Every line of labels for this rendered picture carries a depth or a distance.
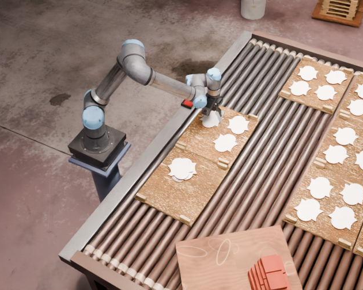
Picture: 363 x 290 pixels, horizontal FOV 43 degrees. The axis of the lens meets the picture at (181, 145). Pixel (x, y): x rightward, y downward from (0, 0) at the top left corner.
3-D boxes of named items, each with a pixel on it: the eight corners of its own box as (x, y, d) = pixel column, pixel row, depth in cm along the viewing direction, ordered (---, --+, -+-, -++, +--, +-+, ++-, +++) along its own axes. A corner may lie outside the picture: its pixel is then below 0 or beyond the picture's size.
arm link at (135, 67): (129, 67, 218) (212, 100, 241) (129, 52, 225) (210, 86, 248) (118, 83, 225) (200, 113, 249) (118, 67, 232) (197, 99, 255)
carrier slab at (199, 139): (174, 146, 266) (174, 144, 265) (208, 102, 289) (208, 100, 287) (229, 169, 254) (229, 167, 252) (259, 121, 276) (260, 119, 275)
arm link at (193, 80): (187, 86, 247) (207, 84, 247) (185, 71, 254) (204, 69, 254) (187, 96, 253) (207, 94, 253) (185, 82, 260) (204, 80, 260)
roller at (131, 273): (123, 279, 219) (121, 275, 215) (283, 52, 325) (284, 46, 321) (131, 285, 217) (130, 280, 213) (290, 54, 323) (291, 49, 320)
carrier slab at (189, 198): (134, 198, 243) (133, 197, 242) (175, 147, 266) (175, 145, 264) (191, 227, 231) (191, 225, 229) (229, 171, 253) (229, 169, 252)
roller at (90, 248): (82, 256, 228) (79, 251, 224) (250, 42, 334) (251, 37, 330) (89, 260, 226) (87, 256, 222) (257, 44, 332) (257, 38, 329)
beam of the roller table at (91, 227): (60, 260, 229) (57, 254, 224) (243, 36, 342) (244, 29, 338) (73, 268, 226) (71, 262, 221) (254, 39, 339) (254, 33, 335)
